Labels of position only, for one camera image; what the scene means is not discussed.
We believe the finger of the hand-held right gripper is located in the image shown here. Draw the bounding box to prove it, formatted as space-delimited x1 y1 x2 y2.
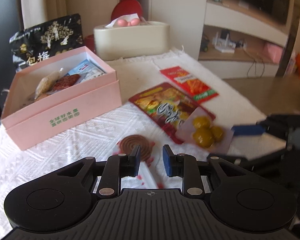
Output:
231 114 298 141
207 147 291 171

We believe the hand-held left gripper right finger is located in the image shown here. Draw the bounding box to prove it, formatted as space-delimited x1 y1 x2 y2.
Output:
162 144 243 198

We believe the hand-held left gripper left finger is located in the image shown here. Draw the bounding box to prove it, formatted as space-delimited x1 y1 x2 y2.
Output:
57 146 141 199

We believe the brown spiral snack packet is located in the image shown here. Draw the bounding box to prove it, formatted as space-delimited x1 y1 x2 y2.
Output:
112 134 166 189

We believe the green olives clear packet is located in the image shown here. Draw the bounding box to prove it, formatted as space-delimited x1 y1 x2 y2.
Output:
176 107 235 153

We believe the pink cardboard box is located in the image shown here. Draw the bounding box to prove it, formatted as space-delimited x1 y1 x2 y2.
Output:
0 46 122 151

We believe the blue white snack packet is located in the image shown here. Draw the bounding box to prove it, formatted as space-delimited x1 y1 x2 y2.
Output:
64 58 106 83

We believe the red brown jerky packet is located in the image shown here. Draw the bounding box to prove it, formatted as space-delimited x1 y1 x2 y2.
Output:
51 73 81 92

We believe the tan crumbly snack packet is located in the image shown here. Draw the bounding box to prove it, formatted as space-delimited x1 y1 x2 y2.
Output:
34 68 64 100

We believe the white textured tablecloth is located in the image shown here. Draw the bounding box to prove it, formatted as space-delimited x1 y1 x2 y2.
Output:
0 46 288 233

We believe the dark red snack packet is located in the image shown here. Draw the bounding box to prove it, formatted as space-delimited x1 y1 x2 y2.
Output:
128 82 216 145

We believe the red fries snack packet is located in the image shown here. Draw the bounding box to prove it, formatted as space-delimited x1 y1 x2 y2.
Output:
159 66 219 105

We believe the small pink box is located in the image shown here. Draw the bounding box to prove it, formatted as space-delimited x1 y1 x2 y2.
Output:
263 40 283 62

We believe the white router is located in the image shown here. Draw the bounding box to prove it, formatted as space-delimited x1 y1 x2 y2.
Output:
212 29 236 54

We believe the cream tissue box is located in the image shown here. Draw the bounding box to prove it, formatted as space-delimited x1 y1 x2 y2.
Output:
93 21 171 61

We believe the small red object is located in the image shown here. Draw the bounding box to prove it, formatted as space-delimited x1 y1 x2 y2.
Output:
83 33 96 53

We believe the pink figure on tissue box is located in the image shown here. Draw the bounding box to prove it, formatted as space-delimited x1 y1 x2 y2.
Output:
116 15 147 27

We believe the black printed snack bag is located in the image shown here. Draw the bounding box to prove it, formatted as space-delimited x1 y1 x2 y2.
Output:
9 13 84 75

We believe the red round object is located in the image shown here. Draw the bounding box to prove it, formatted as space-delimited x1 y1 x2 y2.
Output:
110 0 144 22

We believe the thin dark cable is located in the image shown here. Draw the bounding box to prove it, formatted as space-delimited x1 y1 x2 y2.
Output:
246 54 266 77

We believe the cream wall cabinet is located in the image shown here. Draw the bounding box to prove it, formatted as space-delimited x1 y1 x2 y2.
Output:
197 0 300 80

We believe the wooden post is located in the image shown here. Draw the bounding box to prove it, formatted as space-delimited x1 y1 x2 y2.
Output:
275 0 300 78

